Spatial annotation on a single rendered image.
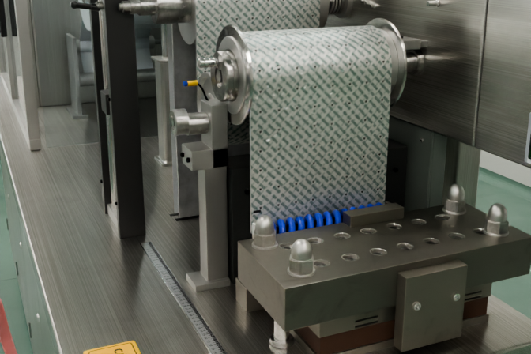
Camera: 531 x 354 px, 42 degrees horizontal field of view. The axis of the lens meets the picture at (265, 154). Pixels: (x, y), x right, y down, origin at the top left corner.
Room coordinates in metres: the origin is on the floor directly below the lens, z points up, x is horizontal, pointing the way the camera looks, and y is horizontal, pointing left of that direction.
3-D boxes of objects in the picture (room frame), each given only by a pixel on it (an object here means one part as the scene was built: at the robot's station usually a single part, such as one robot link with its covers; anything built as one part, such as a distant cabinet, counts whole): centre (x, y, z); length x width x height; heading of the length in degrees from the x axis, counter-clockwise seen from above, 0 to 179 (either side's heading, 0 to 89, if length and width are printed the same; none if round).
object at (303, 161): (1.01, -0.09, 1.11); 0.23 x 0.01 x 0.18; 114
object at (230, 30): (1.02, 0.05, 1.25); 0.15 x 0.01 x 0.15; 24
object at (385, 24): (1.12, -0.19, 1.25); 0.15 x 0.01 x 0.15; 24
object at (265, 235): (0.90, 0.00, 1.05); 0.04 x 0.04 x 0.04
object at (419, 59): (1.14, -0.22, 1.25); 0.07 x 0.04 x 0.04; 114
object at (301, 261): (0.82, -0.05, 1.05); 0.04 x 0.04 x 0.04
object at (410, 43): (1.14, -0.23, 1.28); 0.06 x 0.05 x 0.02; 114
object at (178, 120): (1.02, 0.13, 1.18); 0.04 x 0.02 x 0.04; 24
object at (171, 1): (1.24, 0.17, 1.34); 0.06 x 0.06 x 0.06; 24
